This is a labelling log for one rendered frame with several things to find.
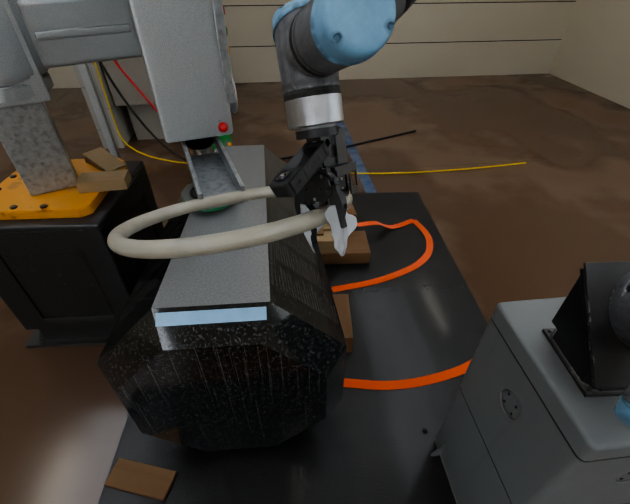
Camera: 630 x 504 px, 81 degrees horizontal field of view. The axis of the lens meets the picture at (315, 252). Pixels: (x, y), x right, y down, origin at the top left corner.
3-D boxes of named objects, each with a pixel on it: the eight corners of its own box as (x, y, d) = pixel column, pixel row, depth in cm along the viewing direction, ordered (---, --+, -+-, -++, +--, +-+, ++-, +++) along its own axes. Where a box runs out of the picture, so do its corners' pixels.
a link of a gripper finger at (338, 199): (354, 224, 60) (338, 172, 59) (349, 227, 59) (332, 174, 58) (333, 229, 63) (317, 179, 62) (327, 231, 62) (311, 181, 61)
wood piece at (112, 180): (79, 193, 161) (74, 183, 158) (85, 182, 169) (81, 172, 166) (127, 189, 164) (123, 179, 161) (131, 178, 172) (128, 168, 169)
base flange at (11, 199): (-32, 221, 152) (-39, 211, 149) (32, 166, 190) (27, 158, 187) (90, 217, 154) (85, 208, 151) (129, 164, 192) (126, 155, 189)
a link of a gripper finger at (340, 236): (370, 245, 65) (354, 194, 63) (351, 256, 61) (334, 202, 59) (356, 247, 67) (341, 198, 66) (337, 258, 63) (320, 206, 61)
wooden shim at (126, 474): (104, 486, 142) (103, 484, 141) (120, 458, 149) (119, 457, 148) (164, 501, 138) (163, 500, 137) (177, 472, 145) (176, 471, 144)
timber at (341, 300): (351, 352, 188) (353, 338, 181) (328, 352, 188) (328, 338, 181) (347, 308, 212) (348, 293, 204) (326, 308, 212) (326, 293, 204)
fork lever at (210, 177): (167, 128, 147) (163, 115, 143) (216, 121, 152) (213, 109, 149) (187, 214, 96) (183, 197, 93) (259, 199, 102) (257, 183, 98)
